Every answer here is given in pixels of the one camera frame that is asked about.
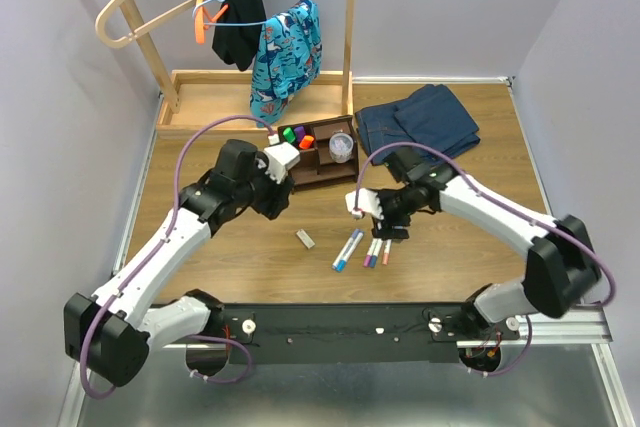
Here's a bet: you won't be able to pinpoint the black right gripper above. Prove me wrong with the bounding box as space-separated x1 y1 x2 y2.
372 182 420 240

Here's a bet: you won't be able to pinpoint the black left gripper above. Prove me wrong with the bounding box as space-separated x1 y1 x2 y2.
235 154 296 221

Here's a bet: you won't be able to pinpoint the white marker salmon cap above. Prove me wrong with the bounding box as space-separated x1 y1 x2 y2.
382 239 392 265

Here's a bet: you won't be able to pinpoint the white marker magenta cap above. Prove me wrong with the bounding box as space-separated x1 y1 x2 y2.
363 238 379 267

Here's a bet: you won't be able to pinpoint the black highlighter green cap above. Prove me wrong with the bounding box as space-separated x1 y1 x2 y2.
282 127 297 143

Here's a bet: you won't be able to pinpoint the black highlighter orange cap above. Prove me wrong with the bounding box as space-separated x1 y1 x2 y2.
299 135 315 150

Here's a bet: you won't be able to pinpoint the black highlighter purple cap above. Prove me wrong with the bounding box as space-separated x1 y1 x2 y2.
294 125 306 142

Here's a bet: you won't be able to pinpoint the clear paper clip jar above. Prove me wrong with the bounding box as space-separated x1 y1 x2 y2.
329 132 354 163

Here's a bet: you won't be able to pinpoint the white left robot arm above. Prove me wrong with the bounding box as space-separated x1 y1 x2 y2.
63 139 300 387

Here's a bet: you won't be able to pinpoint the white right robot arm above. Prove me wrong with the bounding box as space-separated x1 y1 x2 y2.
349 144 604 339

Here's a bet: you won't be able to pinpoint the white marker teal cap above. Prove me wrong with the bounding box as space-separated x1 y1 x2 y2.
368 239 384 268

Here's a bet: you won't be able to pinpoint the white marker lavender cap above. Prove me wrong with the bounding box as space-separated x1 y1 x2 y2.
332 229 361 270

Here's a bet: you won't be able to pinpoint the white eraser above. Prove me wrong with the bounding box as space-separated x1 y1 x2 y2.
296 229 315 249

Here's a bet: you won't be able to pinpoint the white marker blue cap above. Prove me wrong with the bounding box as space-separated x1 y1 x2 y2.
336 230 364 272

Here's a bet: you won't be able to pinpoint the dark wooden desk organizer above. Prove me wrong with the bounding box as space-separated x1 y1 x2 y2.
277 115 359 191

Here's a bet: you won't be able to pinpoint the wooden clothes rack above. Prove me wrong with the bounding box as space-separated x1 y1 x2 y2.
115 0 355 138

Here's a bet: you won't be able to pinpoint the folded blue jeans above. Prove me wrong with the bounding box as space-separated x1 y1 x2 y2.
356 85 480 158

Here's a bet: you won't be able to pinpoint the blue patterned shorts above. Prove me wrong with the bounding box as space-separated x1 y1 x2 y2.
250 0 323 124

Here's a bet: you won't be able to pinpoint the black hanging garment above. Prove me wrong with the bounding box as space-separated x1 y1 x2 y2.
212 0 266 71

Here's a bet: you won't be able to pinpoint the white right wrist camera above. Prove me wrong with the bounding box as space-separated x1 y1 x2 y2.
345 188 384 220

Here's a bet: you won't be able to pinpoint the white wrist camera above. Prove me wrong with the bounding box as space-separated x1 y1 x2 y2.
345 188 384 220
257 133 300 184

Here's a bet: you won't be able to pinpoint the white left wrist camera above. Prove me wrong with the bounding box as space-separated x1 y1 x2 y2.
257 133 300 184

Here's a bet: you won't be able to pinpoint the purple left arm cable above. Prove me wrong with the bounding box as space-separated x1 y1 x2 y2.
79 115 274 401

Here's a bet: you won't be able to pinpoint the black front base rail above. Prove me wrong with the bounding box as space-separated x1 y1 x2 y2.
164 302 521 366

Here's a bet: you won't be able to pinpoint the aluminium frame rail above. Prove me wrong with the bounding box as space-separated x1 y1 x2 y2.
61 303 639 426

